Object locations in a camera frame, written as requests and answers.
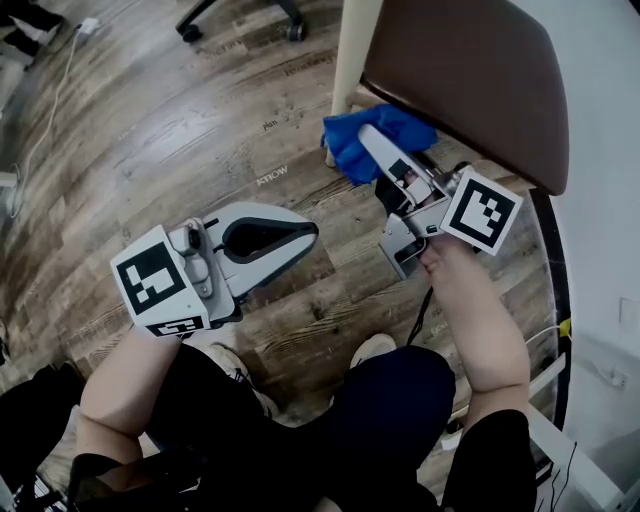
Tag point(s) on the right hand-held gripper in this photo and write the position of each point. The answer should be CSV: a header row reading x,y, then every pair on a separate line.
x,y
480,212

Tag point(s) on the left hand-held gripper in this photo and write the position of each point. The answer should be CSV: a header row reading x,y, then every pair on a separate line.
x,y
150,280

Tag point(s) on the blue cloth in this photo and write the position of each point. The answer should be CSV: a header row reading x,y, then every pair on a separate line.
x,y
350,145

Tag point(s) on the brown seat cream legs chair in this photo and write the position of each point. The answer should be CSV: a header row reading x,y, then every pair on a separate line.
x,y
475,75

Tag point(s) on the person's right forearm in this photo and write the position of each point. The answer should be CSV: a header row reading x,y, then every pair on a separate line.
x,y
480,325

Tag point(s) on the person's left forearm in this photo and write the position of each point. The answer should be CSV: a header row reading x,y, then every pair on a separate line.
x,y
125,385

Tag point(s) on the black office chair base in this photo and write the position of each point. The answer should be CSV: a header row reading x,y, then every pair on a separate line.
x,y
295,27

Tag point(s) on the person's right hand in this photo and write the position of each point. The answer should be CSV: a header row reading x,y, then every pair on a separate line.
x,y
431,260

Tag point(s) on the person's left white shoe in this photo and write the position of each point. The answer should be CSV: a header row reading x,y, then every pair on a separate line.
x,y
235,365

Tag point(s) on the person's white shoe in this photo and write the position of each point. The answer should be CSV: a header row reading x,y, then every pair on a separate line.
x,y
235,365
372,347

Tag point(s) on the person's right white shoe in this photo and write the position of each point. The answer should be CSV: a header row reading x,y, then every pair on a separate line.
x,y
372,347

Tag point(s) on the person's left leg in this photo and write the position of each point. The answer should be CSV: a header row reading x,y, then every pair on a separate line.
x,y
210,400

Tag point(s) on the person's leg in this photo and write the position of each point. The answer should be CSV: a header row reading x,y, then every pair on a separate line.
x,y
210,400
395,400

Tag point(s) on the person's right leg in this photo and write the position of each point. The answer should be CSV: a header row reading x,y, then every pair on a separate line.
x,y
395,400

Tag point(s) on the yellow plug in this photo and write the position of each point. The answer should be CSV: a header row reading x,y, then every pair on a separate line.
x,y
565,327

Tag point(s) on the small white box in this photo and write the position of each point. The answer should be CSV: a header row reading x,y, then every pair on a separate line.
x,y
7,180

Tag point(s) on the white power adapter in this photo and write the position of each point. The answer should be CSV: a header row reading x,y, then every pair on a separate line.
x,y
89,25

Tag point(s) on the person's black shirt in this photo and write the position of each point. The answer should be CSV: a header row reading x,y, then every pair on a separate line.
x,y
495,465

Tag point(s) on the black and white bag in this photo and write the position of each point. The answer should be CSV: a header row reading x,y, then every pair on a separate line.
x,y
25,30

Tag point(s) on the white shelf board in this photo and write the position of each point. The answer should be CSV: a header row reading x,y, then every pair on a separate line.
x,y
575,450

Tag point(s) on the white wall plate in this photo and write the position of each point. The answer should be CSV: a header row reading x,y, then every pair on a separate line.
x,y
631,311

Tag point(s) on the white wall socket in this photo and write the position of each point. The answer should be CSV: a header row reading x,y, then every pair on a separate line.
x,y
620,379

